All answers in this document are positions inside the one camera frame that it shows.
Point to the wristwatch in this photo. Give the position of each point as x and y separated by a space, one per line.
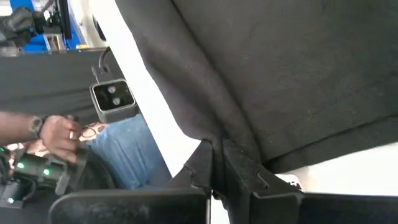
36 126

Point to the person's hand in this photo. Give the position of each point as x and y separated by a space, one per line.
59 137

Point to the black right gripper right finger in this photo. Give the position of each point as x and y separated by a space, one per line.
280 208

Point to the blue cabinet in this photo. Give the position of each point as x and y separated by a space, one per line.
32 45

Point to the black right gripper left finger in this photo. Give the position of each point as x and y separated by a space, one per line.
140 207

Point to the leopard patterned item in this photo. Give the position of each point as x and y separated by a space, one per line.
91 131

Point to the small black grey camera box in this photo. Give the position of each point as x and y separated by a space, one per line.
113 99

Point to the black towel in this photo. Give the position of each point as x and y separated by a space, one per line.
280 77

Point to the person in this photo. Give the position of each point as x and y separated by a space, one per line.
46 84

